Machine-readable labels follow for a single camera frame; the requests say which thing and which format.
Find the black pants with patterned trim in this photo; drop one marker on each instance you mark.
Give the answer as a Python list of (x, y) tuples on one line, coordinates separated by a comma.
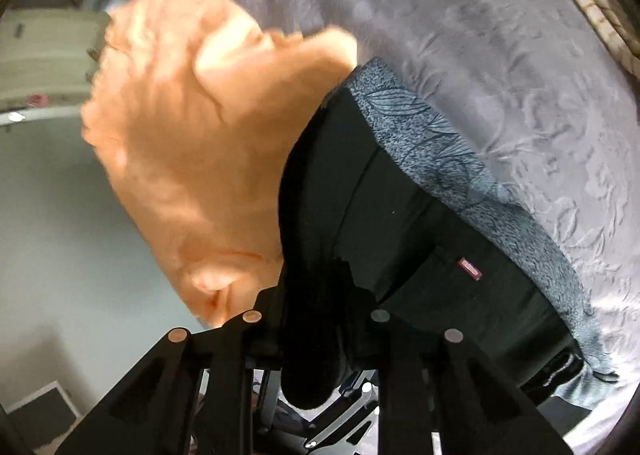
[(382, 181)]

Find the orange fleece blanket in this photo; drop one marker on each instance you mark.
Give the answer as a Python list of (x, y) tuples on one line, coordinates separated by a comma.
[(193, 112)]

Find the lavender embossed bedspread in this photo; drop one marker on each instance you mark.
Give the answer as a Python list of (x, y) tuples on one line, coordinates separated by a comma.
[(531, 86)]

